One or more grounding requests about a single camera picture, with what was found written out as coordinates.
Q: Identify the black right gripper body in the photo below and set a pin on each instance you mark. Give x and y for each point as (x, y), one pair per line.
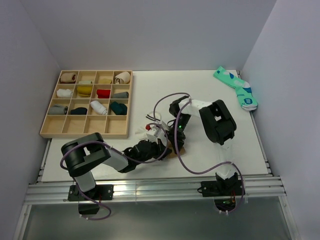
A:
(183, 120)

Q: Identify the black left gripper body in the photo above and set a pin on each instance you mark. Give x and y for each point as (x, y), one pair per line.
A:
(155, 152)

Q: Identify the tan ribbed sock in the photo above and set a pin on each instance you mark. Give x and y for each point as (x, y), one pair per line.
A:
(173, 154)

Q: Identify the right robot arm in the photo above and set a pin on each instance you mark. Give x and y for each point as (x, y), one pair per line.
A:
(218, 124)

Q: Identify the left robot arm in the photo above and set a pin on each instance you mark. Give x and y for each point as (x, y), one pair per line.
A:
(85, 153)

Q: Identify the white sock with black stripes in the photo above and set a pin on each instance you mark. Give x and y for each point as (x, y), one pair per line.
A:
(141, 131)

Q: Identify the dark teal rolled sock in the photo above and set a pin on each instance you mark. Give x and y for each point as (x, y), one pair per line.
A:
(118, 108)

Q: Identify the grey green rolled sock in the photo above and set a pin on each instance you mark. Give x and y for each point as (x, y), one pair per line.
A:
(120, 95)

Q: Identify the teal patterned sock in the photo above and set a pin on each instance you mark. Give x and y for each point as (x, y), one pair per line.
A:
(242, 88)

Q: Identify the beige white rolled sock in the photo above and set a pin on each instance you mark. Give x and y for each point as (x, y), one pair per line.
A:
(122, 78)

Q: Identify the wooden compartment tray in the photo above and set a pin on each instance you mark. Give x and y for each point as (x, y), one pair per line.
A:
(110, 126)

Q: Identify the navy rolled sock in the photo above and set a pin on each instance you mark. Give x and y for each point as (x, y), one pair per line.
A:
(79, 111)

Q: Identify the cream yellow rolled sock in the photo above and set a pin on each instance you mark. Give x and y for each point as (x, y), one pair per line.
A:
(105, 81)

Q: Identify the mustard yellow rolled sock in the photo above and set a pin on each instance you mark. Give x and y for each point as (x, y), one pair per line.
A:
(84, 91)

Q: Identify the pale green rolled sock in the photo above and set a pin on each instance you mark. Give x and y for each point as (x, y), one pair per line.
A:
(85, 82)

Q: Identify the beige rolled sock with red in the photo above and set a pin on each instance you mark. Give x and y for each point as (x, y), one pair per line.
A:
(68, 77)

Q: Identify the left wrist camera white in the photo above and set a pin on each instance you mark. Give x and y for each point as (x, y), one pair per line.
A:
(156, 134)

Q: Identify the aluminium frame rail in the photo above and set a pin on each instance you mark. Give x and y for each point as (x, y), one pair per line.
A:
(147, 190)

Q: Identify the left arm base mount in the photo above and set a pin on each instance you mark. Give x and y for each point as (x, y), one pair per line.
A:
(88, 201)

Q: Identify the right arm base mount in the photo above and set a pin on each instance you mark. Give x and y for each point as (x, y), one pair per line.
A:
(226, 191)

